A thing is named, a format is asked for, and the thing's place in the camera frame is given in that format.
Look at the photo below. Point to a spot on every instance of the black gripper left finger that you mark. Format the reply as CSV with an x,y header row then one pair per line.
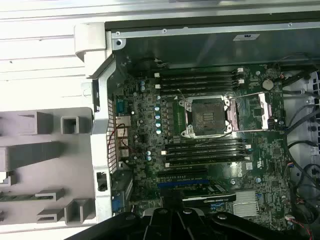
x,y
160,227

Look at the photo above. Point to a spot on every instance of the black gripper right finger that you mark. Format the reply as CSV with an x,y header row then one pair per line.
x,y
195,227

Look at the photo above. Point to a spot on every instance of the metal socket cover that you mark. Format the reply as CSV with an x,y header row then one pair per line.
x,y
265,110

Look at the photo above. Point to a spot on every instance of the CPU socket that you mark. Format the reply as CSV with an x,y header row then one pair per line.
x,y
207,117

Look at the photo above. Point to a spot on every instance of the black graphics card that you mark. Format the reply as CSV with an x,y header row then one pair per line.
x,y
212,197

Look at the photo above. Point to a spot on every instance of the blue expansion slot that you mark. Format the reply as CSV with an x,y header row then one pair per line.
x,y
182,185

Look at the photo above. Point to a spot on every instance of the blue video port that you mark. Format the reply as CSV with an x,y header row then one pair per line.
x,y
116,205

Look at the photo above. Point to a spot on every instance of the black expansion slot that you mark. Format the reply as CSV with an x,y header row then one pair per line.
x,y
182,173

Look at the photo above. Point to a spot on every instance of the silver finned chipset heatsink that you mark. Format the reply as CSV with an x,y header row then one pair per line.
x,y
246,205

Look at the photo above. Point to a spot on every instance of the black RAM slot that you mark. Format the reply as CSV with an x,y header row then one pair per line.
x,y
197,88
205,146
197,79
205,156
197,74
197,83
205,151
205,161

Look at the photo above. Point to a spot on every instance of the green motherboard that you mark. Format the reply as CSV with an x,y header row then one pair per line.
x,y
265,160

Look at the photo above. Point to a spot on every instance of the grey plastic parts rack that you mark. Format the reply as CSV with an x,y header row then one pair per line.
x,y
50,150

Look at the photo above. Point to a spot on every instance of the green RAM stick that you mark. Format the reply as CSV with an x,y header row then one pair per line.
x,y
20,197

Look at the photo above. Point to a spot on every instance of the round coin cell battery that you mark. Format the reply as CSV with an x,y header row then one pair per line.
x,y
267,84

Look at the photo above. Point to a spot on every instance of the black open PC case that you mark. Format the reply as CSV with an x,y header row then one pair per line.
x,y
200,47

